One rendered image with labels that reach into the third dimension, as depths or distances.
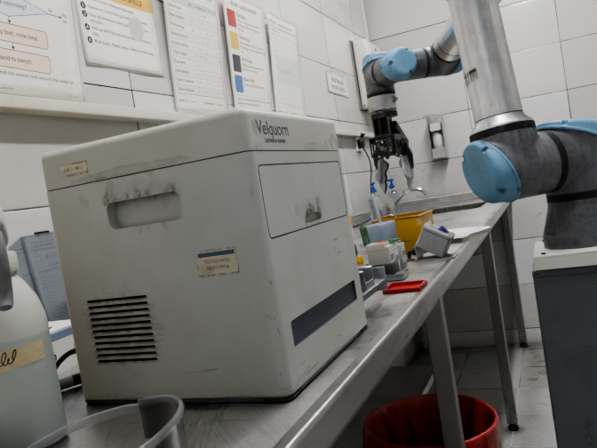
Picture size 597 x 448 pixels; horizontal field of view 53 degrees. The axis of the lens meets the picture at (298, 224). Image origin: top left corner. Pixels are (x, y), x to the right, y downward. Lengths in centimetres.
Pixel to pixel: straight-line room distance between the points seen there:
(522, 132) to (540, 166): 7
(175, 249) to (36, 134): 69
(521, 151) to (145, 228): 68
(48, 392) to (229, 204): 26
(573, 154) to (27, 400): 93
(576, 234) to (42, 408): 91
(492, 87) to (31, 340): 84
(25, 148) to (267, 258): 75
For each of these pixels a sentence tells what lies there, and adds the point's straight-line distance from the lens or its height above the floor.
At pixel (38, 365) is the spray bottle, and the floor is 96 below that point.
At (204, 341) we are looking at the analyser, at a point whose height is 94.
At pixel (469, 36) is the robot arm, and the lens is 116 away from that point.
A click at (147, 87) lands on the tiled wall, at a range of 159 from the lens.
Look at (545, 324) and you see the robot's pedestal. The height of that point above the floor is 77.
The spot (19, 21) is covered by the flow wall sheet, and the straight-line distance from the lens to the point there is 132.
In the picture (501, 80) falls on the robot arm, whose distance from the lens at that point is 113.
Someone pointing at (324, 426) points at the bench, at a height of 86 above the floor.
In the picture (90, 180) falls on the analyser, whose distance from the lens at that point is 70.
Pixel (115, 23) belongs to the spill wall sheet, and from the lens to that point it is 157.
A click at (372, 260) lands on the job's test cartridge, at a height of 92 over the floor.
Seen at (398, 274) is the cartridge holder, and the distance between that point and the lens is 120.
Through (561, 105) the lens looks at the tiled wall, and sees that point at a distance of 359.
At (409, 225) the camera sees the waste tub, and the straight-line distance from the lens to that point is 156.
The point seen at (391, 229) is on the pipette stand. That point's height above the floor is 95.
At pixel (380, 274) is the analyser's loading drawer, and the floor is 92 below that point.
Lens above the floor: 108
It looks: 3 degrees down
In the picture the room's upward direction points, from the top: 9 degrees counter-clockwise
